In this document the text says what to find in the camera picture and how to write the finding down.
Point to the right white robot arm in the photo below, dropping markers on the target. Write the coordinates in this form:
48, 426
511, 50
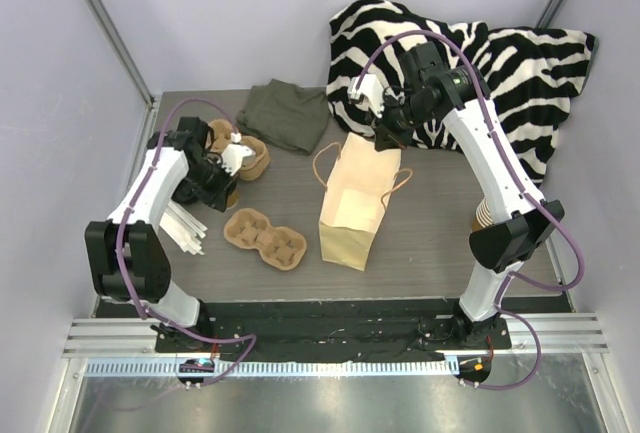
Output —
521, 218

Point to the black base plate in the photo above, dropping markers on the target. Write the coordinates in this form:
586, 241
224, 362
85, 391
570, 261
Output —
334, 330

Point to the olive green cloth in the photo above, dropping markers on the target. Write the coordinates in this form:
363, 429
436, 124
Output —
285, 115

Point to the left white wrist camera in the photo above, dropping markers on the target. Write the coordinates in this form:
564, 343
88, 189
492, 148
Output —
234, 154

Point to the stack of paper cups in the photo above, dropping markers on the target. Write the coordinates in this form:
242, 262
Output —
482, 217

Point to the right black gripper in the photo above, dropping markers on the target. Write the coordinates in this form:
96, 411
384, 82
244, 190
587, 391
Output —
391, 129

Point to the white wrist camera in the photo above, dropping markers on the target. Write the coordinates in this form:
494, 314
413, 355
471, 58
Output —
234, 154
367, 90

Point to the brown paper coffee cup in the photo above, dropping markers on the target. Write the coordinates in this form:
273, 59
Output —
232, 198

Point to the white wrapped straws bundle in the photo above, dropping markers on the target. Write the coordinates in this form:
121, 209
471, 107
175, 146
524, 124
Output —
186, 231

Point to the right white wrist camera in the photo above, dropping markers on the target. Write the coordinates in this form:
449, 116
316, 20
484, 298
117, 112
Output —
367, 90

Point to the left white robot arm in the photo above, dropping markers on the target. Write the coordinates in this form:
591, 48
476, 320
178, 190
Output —
127, 261

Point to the aluminium rail frame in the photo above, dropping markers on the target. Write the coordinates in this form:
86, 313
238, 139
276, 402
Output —
116, 381

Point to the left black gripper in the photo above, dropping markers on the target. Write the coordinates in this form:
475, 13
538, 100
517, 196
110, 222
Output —
220, 193

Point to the separated brown pulp cup carrier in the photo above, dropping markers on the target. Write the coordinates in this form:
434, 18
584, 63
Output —
280, 247

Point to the brown paper bag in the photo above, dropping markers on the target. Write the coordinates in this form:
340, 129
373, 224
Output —
356, 197

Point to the zebra print blanket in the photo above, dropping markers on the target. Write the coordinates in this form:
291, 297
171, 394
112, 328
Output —
532, 73

